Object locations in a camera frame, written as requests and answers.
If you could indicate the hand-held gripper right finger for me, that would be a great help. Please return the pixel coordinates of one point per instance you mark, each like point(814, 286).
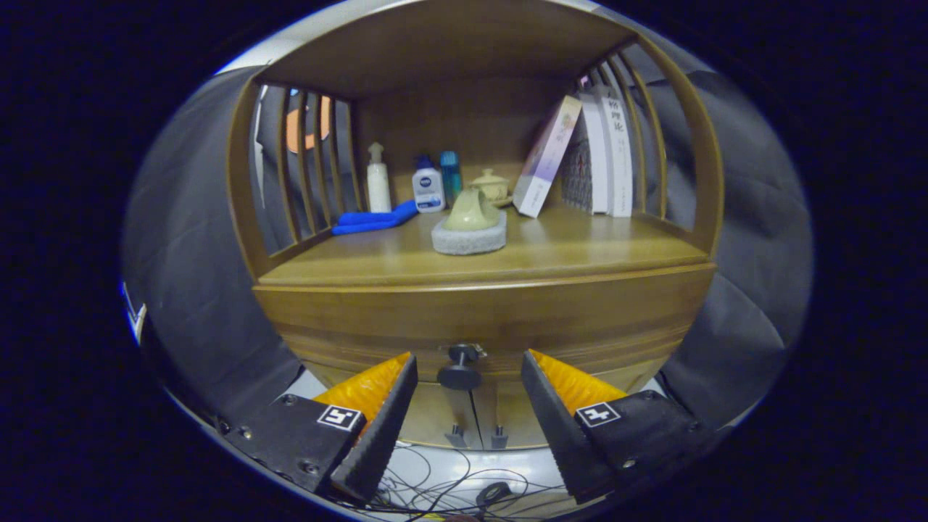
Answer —
point(558, 435)

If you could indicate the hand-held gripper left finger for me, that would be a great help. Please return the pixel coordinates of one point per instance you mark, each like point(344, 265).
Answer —
point(380, 435)

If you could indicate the black drawer knob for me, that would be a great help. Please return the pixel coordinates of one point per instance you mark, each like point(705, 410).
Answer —
point(460, 375)

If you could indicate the wooden drawer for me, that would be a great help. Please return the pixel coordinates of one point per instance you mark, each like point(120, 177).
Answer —
point(493, 319)

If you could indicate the wooden cabinet door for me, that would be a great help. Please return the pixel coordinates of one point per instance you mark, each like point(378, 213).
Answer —
point(435, 417)
point(507, 417)

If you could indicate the wooden countertop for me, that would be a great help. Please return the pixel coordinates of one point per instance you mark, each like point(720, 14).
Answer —
point(565, 250)

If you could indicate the wooden cabinet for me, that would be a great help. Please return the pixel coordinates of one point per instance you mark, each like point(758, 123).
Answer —
point(449, 43)

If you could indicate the black round floor object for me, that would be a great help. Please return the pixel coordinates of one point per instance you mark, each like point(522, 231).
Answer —
point(493, 494)

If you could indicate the blue folded cloth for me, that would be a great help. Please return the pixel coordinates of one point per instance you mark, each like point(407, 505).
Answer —
point(370, 220)

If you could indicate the white pump bottle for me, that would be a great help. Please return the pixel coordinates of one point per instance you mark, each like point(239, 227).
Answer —
point(378, 188)

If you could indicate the white blue-capped lotion bottle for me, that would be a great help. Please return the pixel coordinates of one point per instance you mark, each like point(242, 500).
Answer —
point(428, 192)

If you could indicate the dark patterned book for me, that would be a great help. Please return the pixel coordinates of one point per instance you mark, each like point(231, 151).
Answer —
point(578, 177)

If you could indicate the beige lidded teacup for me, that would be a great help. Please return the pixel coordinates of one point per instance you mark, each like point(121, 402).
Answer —
point(493, 183)

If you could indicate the teal slim bottle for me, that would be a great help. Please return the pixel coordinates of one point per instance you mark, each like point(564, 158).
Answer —
point(451, 174)

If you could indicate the white equipment stand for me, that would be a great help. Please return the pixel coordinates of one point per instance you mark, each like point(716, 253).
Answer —
point(135, 315)

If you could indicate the pink purple book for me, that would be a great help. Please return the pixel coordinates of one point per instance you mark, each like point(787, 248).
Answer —
point(547, 156)

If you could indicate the plain white book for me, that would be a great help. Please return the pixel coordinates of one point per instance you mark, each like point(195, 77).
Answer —
point(598, 156)

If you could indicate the white book with black characters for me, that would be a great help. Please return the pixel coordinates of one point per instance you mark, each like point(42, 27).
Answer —
point(621, 156)

